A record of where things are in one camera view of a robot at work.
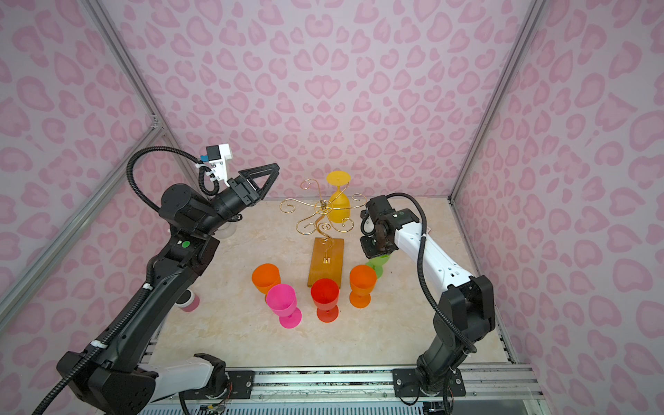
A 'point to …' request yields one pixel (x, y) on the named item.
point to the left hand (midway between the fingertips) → (277, 167)
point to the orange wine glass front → (264, 277)
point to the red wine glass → (325, 294)
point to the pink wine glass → (282, 300)
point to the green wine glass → (377, 263)
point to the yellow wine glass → (340, 205)
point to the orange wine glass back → (362, 280)
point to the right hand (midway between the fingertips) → (371, 248)
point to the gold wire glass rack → (326, 254)
